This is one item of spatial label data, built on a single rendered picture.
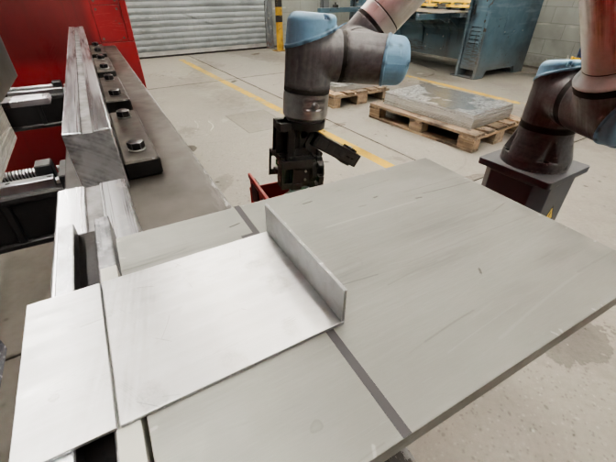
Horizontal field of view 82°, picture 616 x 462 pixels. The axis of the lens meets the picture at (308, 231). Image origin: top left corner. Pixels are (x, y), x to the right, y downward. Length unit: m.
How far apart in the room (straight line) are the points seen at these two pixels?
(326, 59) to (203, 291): 0.45
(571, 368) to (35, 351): 1.61
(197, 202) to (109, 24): 1.82
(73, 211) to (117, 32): 1.96
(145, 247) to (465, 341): 0.18
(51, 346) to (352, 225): 0.17
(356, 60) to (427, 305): 0.46
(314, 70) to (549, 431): 1.26
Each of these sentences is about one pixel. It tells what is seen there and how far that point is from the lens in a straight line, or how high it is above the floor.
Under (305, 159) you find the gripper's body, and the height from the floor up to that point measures 0.88.
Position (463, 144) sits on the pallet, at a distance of 3.26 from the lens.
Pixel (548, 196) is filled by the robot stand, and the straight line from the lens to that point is 0.99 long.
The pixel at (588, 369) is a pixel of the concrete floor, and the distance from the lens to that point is 1.69.
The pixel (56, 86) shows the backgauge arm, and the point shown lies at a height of 0.86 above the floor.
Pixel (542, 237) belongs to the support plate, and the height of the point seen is 1.00.
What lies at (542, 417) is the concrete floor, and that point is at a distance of 1.47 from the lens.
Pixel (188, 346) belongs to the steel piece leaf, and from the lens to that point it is 0.17.
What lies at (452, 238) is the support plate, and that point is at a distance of 0.24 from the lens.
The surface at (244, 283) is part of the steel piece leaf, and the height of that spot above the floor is 1.00.
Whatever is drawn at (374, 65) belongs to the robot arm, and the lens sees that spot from 0.60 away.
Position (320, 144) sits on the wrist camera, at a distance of 0.63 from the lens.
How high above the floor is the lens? 1.13
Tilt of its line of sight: 35 degrees down
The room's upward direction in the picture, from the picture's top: straight up
